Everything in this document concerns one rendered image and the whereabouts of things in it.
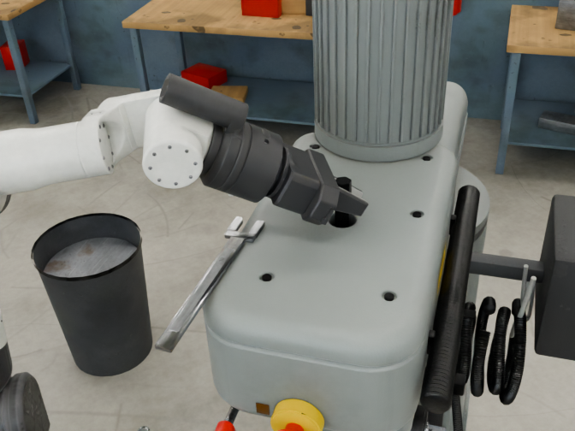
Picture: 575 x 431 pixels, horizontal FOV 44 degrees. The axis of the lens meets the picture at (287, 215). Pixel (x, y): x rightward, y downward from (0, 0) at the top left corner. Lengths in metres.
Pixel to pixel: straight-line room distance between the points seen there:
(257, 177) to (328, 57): 0.27
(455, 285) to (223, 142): 0.37
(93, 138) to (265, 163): 0.19
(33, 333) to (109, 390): 0.60
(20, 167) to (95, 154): 0.08
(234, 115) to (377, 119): 0.28
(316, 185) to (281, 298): 0.14
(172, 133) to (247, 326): 0.22
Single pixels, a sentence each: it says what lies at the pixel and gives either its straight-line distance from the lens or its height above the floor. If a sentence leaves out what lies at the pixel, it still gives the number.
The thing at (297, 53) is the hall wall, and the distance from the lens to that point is 5.52.
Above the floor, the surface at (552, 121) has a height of 0.30.
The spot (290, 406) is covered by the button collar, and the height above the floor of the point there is 1.79.
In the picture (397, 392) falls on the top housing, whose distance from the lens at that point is 0.81.
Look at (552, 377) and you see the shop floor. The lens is 3.43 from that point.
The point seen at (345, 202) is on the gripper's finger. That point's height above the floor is 1.93.
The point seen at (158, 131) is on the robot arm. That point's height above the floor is 2.07.
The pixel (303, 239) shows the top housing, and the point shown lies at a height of 1.89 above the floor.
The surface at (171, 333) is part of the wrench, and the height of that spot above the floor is 1.90.
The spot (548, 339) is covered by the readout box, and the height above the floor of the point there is 1.56.
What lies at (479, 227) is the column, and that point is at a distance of 1.52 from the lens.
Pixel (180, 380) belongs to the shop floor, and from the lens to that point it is 3.35.
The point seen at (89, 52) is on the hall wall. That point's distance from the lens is 6.31.
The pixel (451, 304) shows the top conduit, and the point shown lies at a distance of 0.93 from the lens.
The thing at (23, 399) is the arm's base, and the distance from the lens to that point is 0.93.
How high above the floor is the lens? 2.41
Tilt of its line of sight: 34 degrees down
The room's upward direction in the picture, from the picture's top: 3 degrees counter-clockwise
